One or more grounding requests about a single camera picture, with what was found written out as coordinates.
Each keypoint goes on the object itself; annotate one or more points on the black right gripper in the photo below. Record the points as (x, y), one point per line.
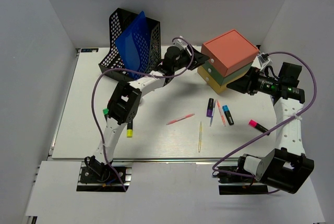
(248, 82)

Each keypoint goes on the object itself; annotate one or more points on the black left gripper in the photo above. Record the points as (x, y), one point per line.
(199, 59)

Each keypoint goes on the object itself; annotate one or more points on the green drawer box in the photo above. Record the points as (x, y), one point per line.
(221, 77)

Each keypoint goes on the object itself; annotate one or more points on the orange drawer box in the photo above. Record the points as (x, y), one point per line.
(229, 51)

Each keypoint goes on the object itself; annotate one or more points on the blue plastic folder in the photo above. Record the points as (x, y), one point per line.
(134, 42)

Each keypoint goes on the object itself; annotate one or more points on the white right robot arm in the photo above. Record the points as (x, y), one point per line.
(286, 167)

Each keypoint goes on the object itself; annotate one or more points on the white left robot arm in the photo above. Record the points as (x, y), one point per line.
(124, 102)

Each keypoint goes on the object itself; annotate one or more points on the yellow drawer box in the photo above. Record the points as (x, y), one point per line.
(211, 82)

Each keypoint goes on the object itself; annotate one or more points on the blue cap black highlighter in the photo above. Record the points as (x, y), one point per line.
(228, 115)

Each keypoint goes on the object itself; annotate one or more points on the purple cap black highlighter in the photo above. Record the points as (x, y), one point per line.
(210, 107)

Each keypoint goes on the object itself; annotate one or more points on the pink cap black highlighter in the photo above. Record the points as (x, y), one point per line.
(257, 126)

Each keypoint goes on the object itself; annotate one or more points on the thin orange pen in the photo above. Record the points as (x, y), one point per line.
(221, 113)

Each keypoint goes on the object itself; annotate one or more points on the thin blue pen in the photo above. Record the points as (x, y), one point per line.
(212, 115)

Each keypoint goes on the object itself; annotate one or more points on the black mesh file rack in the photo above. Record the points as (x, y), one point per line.
(113, 61)

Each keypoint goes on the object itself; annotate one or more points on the thin pink pen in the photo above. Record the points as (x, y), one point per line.
(180, 119)

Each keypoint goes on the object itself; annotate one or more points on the thin yellow pen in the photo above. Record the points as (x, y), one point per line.
(200, 137)

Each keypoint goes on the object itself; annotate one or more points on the yellow cap black highlighter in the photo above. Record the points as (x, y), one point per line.
(129, 132)

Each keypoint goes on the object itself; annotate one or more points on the green cap black highlighter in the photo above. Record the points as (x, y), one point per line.
(105, 113)

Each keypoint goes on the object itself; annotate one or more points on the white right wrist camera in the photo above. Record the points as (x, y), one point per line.
(264, 60)

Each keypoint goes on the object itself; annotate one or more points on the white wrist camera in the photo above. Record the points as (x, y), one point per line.
(264, 60)
(181, 44)

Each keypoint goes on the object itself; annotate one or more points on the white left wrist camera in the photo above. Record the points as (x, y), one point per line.
(181, 44)

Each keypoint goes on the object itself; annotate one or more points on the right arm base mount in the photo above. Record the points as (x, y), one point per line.
(231, 184)

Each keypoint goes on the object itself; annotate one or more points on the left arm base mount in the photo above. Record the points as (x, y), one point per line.
(88, 181)

